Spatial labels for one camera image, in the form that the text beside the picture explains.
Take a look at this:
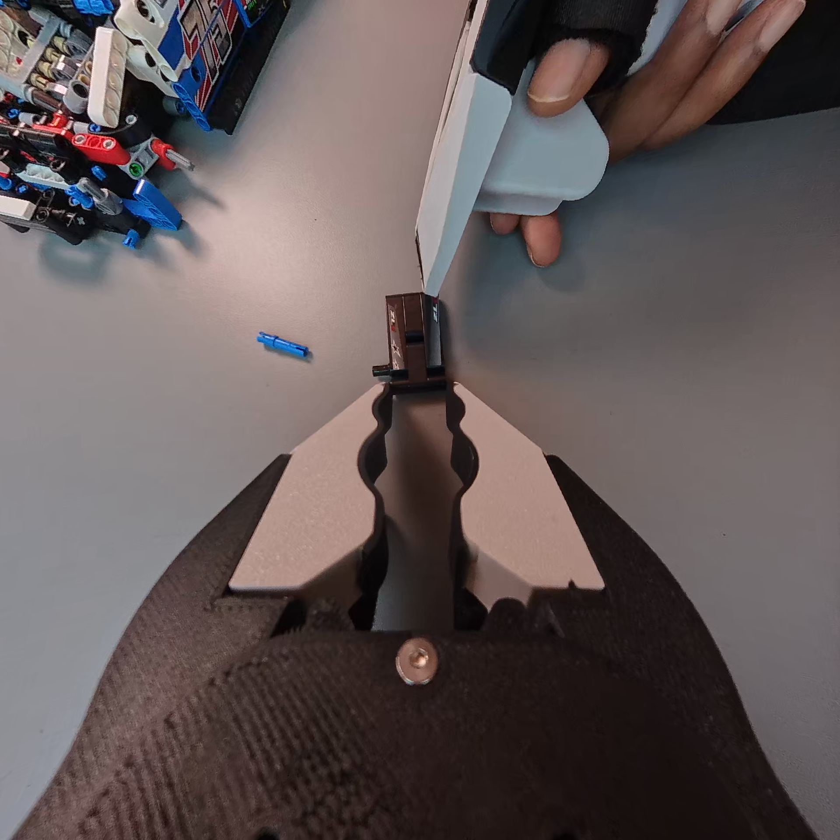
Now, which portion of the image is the person's right hand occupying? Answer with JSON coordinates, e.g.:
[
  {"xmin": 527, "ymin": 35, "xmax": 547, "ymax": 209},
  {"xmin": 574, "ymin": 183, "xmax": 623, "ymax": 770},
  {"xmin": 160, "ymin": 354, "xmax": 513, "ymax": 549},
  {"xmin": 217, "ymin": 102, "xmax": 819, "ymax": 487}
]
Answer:
[{"xmin": 489, "ymin": 0, "xmax": 808, "ymax": 268}]

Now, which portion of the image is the black stickered panel piece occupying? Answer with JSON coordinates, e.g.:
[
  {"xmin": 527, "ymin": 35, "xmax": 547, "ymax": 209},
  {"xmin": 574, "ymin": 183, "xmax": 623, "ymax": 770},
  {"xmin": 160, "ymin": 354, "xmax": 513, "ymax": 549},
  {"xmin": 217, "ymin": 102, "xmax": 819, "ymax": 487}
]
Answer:
[{"xmin": 371, "ymin": 293, "xmax": 451, "ymax": 395}]

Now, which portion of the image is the grey desk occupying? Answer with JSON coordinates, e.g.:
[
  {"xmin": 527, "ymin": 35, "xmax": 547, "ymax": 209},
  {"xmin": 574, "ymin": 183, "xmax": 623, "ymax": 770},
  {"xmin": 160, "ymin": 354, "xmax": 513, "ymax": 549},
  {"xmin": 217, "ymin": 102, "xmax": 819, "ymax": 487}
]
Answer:
[{"xmin": 0, "ymin": 0, "xmax": 840, "ymax": 840}]

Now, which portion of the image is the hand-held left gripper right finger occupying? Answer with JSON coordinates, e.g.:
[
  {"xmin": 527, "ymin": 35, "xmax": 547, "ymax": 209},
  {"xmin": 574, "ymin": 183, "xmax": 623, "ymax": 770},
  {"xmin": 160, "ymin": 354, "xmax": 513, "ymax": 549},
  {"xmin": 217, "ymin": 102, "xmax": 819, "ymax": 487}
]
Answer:
[{"xmin": 448, "ymin": 382, "xmax": 606, "ymax": 609}]

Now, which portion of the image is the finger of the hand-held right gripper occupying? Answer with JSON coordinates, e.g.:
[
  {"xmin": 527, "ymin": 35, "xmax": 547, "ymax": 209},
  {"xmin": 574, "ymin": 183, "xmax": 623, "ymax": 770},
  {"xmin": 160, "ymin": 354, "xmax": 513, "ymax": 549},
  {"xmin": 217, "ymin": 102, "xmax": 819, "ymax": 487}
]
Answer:
[
  {"xmin": 415, "ymin": 0, "xmax": 488, "ymax": 263},
  {"xmin": 416, "ymin": 66, "xmax": 513, "ymax": 298}
]

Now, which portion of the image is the loose blue pin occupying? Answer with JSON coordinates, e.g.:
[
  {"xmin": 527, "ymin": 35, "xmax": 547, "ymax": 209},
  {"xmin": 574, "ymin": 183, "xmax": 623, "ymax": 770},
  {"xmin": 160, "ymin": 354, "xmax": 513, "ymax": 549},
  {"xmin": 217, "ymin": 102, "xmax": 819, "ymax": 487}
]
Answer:
[{"xmin": 256, "ymin": 331, "xmax": 310, "ymax": 361}]

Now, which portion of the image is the toy race car model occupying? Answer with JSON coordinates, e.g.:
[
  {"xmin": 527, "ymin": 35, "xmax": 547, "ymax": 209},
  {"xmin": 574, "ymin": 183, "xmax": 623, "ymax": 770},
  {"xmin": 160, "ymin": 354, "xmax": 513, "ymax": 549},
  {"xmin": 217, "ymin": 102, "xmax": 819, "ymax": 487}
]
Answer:
[{"xmin": 0, "ymin": 0, "xmax": 293, "ymax": 250}]

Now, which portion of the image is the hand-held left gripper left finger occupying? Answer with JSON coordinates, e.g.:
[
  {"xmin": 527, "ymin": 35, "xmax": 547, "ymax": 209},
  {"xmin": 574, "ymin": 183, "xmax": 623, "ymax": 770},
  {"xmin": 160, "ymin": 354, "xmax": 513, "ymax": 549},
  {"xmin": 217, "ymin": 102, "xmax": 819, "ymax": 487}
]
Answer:
[{"xmin": 227, "ymin": 382, "xmax": 389, "ymax": 616}]

